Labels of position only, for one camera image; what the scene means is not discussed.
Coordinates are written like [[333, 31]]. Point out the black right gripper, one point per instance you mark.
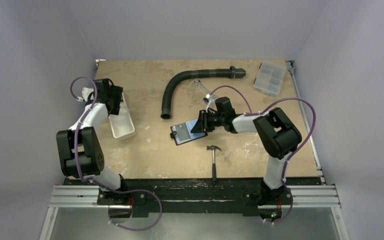
[[204, 121]]

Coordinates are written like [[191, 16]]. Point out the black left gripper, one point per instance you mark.
[[116, 92]]

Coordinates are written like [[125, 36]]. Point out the black card holder wallet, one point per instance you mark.
[[194, 136]]

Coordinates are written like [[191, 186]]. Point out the black credit card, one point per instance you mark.
[[183, 133]]

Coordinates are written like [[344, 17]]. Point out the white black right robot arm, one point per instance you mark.
[[279, 136]]

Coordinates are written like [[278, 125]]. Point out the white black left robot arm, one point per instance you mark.
[[80, 153]]

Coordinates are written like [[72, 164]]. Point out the white plastic tray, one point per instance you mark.
[[122, 125]]

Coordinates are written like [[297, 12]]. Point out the silver wrench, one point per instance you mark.
[[205, 88]]

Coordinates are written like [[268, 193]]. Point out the clear plastic organizer box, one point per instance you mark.
[[270, 78]]

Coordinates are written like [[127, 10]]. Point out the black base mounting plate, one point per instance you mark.
[[246, 196]]

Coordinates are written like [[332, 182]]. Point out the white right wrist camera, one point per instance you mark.
[[210, 101]]

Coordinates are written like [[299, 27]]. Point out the black handled hammer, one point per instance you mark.
[[213, 149]]

